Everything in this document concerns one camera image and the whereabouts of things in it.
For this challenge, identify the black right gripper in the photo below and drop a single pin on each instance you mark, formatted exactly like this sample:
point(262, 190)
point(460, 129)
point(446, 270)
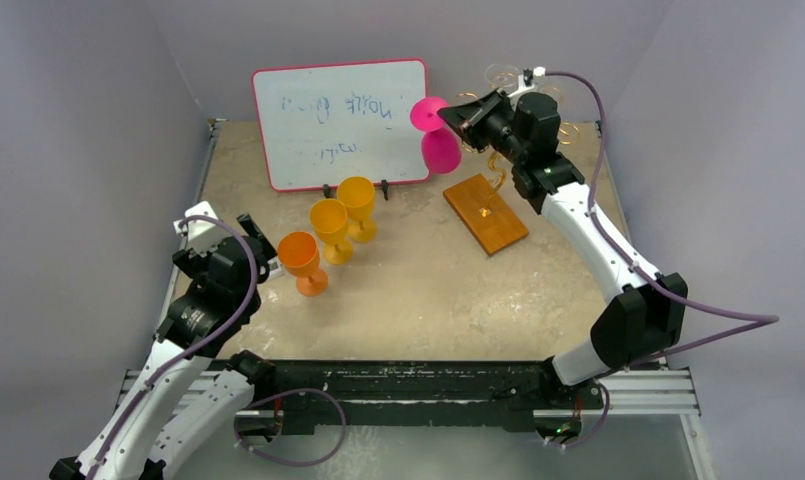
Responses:
point(479, 116)

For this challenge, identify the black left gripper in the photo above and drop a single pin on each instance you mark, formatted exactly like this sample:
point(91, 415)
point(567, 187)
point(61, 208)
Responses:
point(196, 264)

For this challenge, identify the white plastic packaged item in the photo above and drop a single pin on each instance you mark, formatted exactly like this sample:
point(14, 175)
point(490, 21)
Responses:
point(275, 269)

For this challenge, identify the orange wine glass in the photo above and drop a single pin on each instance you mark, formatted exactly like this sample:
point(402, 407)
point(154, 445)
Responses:
point(299, 255)

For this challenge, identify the pink wine glass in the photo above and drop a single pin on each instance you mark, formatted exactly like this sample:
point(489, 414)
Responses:
point(439, 147)

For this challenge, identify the yellow wine glass front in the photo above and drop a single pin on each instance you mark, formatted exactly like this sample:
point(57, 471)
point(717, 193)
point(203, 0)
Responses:
point(329, 219)

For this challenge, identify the yellow wine glass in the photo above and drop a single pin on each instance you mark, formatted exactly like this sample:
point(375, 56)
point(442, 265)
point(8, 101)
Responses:
point(358, 194)
point(329, 219)

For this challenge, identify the gold wire wine glass rack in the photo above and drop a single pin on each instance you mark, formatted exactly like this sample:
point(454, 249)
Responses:
point(495, 212)

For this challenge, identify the red framed whiteboard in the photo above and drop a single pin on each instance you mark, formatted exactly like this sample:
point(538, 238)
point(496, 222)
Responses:
point(321, 124)

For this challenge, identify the clear wine glass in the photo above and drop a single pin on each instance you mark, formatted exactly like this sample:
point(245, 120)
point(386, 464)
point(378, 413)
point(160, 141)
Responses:
point(554, 89)
point(501, 76)

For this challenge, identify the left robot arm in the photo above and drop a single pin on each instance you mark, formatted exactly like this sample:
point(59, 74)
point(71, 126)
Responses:
point(145, 437)

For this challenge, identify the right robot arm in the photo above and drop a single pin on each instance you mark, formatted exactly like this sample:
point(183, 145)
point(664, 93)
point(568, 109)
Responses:
point(641, 318)

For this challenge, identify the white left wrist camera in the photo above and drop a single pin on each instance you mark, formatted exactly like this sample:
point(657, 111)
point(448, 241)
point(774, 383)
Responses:
point(202, 237)

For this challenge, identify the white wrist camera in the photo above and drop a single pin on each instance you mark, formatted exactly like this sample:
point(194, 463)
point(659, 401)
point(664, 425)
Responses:
point(202, 237)
point(528, 80)

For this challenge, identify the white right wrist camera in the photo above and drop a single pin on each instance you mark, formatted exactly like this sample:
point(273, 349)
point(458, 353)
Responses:
point(528, 80)

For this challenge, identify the black metal base frame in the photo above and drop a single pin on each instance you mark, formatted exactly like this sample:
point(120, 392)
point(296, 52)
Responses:
point(294, 397)

